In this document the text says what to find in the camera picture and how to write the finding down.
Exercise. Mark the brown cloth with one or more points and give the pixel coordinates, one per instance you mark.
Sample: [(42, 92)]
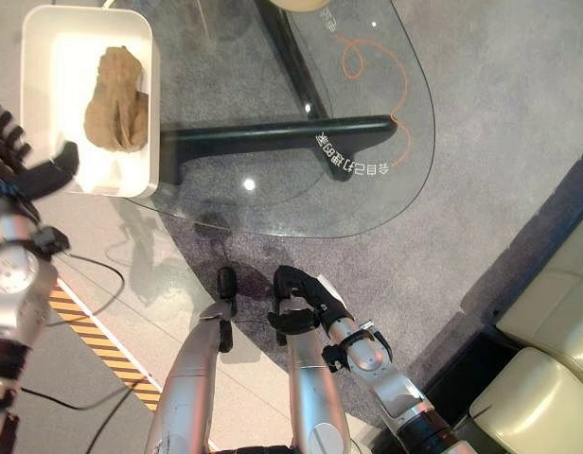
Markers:
[(116, 104)]

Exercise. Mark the yellow black hazard tape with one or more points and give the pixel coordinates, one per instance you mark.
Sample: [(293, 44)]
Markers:
[(102, 350)]

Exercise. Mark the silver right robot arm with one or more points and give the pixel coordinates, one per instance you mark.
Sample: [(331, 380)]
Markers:
[(367, 359)]

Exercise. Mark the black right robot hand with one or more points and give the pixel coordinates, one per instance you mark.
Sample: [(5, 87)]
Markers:
[(327, 302)]

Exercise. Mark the beige round object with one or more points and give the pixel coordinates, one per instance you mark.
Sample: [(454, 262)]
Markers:
[(296, 4)]

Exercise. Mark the cream leather seat cushion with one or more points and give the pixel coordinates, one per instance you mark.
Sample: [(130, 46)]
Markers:
[(556, 302), (537, 406)]

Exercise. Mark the white rectangular plastic basket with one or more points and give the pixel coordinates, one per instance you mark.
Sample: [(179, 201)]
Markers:
[(74, 52)]

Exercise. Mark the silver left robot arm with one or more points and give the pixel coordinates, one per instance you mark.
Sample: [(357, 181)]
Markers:
[(12, 284)]

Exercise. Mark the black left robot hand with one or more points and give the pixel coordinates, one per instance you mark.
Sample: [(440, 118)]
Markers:
[(45, 177)]

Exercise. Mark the grey carpet rug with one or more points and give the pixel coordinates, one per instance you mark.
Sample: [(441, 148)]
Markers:
[(485, 142)]

